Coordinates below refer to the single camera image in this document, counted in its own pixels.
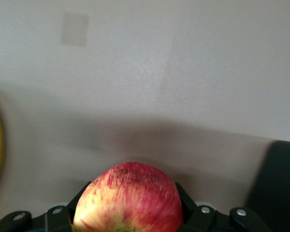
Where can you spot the red yellow apple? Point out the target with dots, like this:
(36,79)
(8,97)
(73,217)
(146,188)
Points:
(130,200)

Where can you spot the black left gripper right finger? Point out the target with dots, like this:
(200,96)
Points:
(207,221)

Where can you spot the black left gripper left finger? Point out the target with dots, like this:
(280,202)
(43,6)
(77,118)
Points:
(58,221)

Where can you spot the small rectangular tape patch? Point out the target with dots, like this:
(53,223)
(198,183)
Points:
(75,29)

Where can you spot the black plastic box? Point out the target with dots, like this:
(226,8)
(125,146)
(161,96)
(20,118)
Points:
(278,188)

